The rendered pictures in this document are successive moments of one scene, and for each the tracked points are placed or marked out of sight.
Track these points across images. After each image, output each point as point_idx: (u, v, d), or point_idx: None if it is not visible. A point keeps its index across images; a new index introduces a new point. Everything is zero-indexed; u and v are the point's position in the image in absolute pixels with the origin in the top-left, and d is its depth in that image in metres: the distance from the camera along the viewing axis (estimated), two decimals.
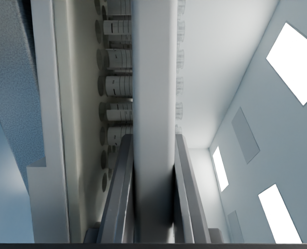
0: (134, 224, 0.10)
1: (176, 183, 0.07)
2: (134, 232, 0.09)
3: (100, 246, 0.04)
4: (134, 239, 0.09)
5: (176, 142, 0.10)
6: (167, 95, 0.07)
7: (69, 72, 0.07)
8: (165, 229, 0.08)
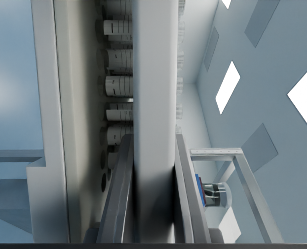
0: (134, 224, 0.10)
1: (176, 183, 0.07)
2: (134, 232, 0.09)
3: (100, 246, 0.04)
4: (134, 239, 0.09)
5: (176, 142, 0.10)
6: (167, 95, 0.07)
7: (70, 71, 0.07)
8: (165, 229, 0.08)
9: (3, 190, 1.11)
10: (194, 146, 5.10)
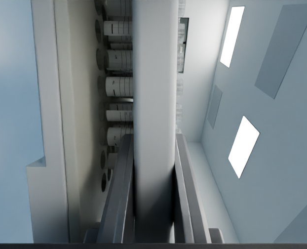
0: (134, 224, 0.10)
1: (176, 183, 0.07)
2: (134, 232, 0.09)
3: (100, 246, 0.04)
4: (134, 239, 0.09)
5: (176, 142, 0.10)
6: (167, 95, 0.07)
7: (70, 71, 0.07)
8: (165, 229, 0.08)
9: None
10: (209, 223, 3.84)
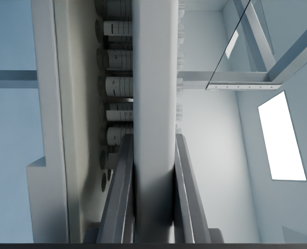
0: (134, 224, 0.10)
1: (176, 183, 0.07)
2: (134, 232, 0.09)
3: (100, 246, 0.04)
4: (134, 239, 0.09)
5: (176, 142, 0.10)
6: (167, 95, 0.07)
7: (70, 71, 0.07)
8: (165, 229, 0.08)
9: None
10: None
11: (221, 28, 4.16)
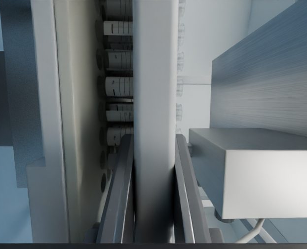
0: (134, 224, 0.10)
1: (177, 183, 0.07)
2: (134, 232, 0.09)
3: (100, 246, 0.04)
4: (134, 240, 0.09)
5: (176, 142, 0.10)
6: (168, 95, 0.08)
7: (70, 71, 0.07)
8: (165, 229, 0.08)
9: None
10: None
11: (230, 232, 3.90)
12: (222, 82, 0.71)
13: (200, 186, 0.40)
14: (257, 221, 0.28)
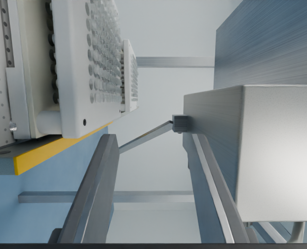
0: None
1: (207, 183, 0.07)
2: (59, 104, 0.18)
3: (100, 246, 0.04)
4: None
5: (199, 142, 0.10)
6: (68, 32, 0.17)
7: (24, 21, 0.16)
8: (72, 100, 0.17)
9: None
10: None
11: None
12: (228, 51, 0.58)
13: None
14: (293, 224, 0.16)
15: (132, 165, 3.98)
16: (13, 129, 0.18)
